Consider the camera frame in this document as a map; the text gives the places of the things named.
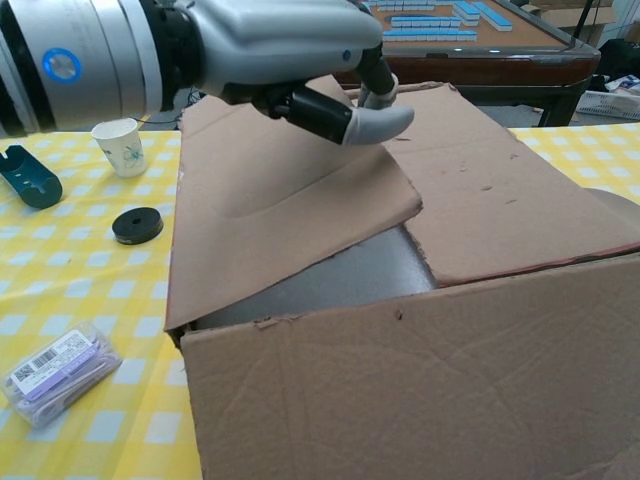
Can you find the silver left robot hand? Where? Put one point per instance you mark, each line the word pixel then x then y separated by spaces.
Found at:
pixel 280 45

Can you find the red and brown cardboard box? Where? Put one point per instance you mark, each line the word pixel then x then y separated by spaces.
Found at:
pixel 400 375

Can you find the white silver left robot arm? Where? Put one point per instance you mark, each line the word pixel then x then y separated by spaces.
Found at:
pixel 100 60

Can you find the small purple white packet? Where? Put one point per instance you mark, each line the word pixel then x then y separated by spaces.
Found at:
pixel 60 370

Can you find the stacked mahjong tile block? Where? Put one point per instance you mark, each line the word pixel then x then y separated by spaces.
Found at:
pixel 410 5

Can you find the short mahjong tile row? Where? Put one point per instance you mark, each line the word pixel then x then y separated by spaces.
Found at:
pixel 425 22

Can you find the long mahjong tile row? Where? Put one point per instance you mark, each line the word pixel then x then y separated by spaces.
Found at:
pixel 430 35

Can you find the white paper cup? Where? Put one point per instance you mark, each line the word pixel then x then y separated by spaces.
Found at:
pixel 122 150

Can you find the slanted mahjong tile row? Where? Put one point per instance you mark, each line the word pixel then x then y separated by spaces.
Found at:
pixel 482 15

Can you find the dark wooden mahjong table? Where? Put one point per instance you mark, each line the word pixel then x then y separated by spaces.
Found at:
pixel 500 65

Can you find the black round disc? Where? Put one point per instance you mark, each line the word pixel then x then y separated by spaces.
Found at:
pixel 137 227

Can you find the yellow white checked tablecloth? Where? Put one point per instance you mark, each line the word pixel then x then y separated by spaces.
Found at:
pixel 75 280

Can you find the white plastic basket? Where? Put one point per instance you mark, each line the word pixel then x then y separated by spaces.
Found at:
pixel 610 102

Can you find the black bag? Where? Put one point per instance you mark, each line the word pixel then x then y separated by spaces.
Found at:
pixel 617 60

